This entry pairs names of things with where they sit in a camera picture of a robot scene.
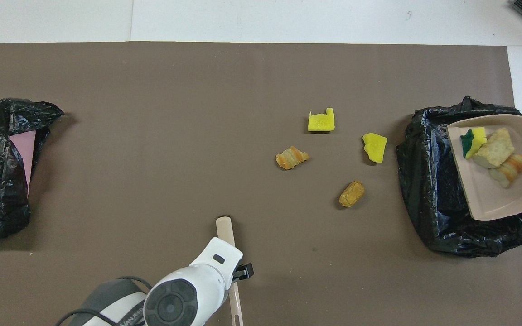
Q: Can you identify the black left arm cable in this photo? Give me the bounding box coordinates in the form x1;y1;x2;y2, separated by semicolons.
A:
55;276;153;326

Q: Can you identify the notched yellow sponge piece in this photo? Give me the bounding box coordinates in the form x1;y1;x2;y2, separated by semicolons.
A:
308;107;335;133

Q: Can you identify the beige hand brush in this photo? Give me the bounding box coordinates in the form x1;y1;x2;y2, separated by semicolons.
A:
216;216;244;326

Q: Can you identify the brown table mat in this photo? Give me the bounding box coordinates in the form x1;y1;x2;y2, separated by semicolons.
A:
0;42;522;326

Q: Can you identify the yellow sponge chunk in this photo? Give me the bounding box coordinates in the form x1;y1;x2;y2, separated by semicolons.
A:
362;133;388;163

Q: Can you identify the yellow and green sponge piece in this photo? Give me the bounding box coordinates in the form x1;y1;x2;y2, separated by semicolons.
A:
460;127;488;159

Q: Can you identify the pink plastic bin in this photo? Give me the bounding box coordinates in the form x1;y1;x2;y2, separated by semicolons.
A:
9;130;37;196

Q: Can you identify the striped bread piece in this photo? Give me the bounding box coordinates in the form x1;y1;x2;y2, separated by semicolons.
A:
275;146;310;171
489;154;522;189

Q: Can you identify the beige plastic dustpan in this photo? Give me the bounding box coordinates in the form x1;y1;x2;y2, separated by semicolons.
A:
447;114;522;221

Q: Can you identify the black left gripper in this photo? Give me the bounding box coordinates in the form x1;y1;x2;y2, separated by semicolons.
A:
232;263;255;285

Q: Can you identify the pale bread chunk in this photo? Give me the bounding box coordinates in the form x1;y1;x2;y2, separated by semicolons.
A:
473;127;515;169

